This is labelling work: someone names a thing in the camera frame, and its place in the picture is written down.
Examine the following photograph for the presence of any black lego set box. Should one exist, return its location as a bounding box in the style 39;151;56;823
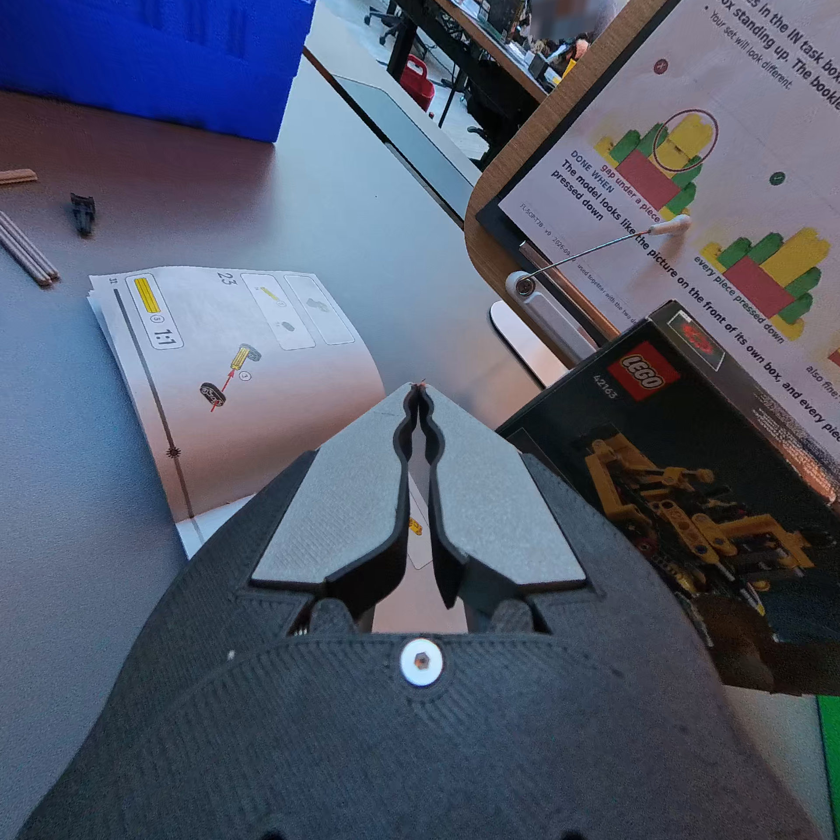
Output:
495;300;840;697

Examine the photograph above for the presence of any wooden office desk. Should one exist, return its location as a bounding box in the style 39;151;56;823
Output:
387;0;552;129

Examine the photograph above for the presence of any green plastic bin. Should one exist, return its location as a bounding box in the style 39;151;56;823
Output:
817;692;840;840

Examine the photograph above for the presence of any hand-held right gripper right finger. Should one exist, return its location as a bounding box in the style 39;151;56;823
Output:
419;385;588;611

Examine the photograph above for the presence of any open lego instruction booklet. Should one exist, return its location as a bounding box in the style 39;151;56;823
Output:
87;266;471;634

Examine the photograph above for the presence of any printed instruction sheet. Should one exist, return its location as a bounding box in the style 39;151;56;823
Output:
499;0;840;460

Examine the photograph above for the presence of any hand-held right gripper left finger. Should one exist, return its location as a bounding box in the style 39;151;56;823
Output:
250;382;421;620

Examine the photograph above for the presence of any blue plastic bin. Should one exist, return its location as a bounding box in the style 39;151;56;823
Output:
0;0;317;144

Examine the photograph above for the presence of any red bucket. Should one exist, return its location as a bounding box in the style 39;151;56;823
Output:
399;54;436;112

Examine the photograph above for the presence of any desk cable hatch cover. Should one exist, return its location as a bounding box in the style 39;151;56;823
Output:
333;73;483;221

